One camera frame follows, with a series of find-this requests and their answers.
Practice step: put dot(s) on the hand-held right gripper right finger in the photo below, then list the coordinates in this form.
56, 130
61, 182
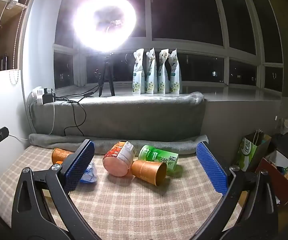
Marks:
212, 170

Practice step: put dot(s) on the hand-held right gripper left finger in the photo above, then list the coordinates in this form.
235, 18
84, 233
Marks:
80, 165

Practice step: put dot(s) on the orange paper cup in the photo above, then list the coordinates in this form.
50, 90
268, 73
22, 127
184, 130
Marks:
146, 171
60, 155

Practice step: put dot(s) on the red printed cup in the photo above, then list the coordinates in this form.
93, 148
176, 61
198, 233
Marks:
117, 157

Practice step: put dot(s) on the green printed cup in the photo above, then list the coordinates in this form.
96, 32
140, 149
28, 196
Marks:
156, 155

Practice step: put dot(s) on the green paper bag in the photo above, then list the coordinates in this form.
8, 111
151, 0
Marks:
248, 152

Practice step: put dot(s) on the white power strip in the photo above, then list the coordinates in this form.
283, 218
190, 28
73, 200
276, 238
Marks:
42, 96

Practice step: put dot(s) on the rolled grey towel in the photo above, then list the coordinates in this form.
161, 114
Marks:
159, 142

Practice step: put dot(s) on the red cardboard box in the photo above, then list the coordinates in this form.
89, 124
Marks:
273, 180

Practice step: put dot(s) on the beige plaid mat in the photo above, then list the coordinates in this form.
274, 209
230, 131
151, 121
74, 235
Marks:
134, 205

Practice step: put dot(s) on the grey blanket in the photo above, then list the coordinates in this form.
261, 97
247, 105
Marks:
134, 117

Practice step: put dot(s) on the black tripod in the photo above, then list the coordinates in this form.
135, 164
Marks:
106, 72

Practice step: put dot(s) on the white and green stand-up pouch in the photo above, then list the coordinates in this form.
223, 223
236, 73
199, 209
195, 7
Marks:
175, 77
139, 75
151, 75
163, 75

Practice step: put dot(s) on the wooden shelf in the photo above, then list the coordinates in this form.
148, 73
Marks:
11, 30

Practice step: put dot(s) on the white clip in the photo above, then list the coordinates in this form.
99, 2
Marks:
14, 0

